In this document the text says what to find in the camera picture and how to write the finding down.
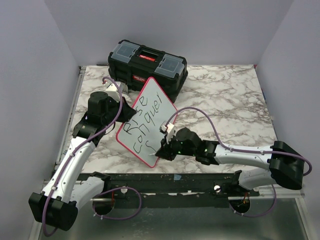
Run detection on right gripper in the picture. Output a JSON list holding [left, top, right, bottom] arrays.
[[156, 133, 197, 161]]

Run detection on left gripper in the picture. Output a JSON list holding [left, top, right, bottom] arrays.
[[103, 96, 137, 126]]

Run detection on pink framed whiteboard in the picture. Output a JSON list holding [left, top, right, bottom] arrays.
[[116, 77, 178, 168]]

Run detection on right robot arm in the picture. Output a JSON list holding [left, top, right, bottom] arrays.
[[155, 127, 304, 196]]

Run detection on black plastic toolbox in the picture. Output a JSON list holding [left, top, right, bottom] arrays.
[[108, 39, 188, 103]]

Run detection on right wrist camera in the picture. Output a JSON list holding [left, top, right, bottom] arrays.
[[159, 121, 175, 144]]

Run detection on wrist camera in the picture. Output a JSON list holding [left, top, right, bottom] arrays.
[[159, 121, 175, 144], [102, 81, 120, 102]]

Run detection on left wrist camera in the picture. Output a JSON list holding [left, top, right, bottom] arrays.
[[102, 81, 120, 102]]

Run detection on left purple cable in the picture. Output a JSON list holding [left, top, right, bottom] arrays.
[[42, 76, 143, 237]]

